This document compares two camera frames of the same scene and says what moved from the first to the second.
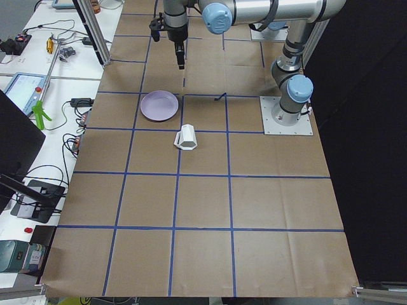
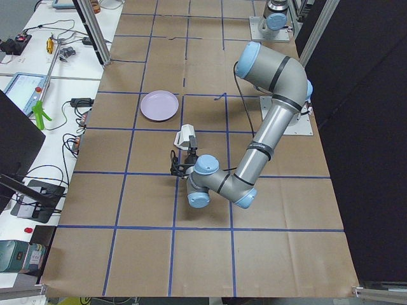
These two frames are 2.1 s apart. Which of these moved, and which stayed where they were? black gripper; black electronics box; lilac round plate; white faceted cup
Moved: black gripper
Stayed: lilac round plate; white faceted cup; black electronics box
